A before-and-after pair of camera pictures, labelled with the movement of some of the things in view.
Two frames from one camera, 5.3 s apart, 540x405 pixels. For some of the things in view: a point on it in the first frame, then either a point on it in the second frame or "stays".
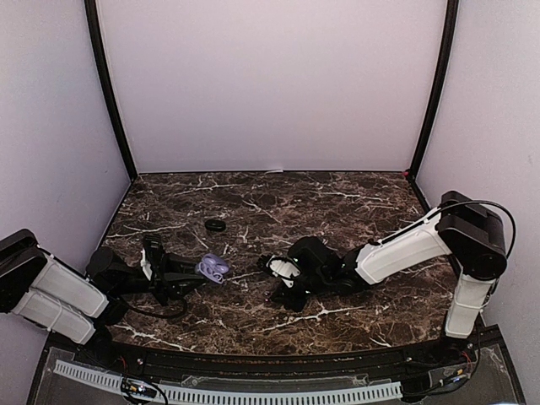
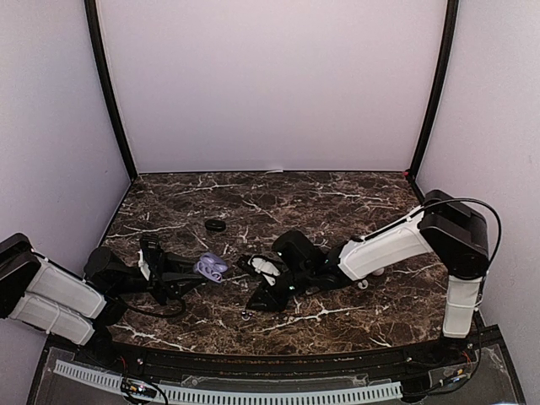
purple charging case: (213, 267) stays
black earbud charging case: (215, 225) stays
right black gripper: (287, 299) → (273, 303)
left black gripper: (167, 275) stays
